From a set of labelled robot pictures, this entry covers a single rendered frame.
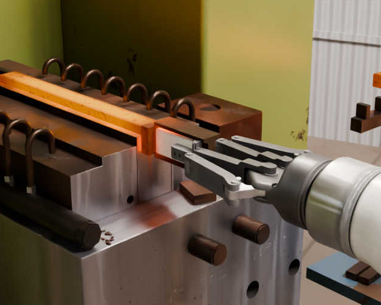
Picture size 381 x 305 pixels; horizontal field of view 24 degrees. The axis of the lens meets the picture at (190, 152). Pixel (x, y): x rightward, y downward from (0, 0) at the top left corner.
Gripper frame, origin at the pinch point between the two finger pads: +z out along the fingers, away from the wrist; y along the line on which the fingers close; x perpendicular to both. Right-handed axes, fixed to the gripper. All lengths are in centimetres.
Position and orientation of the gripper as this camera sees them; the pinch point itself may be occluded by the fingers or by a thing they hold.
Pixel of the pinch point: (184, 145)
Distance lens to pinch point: 100.5
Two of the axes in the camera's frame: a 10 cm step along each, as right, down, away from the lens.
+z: -7.0, -2.6, 6.6
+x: 0.0, -9.3, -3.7
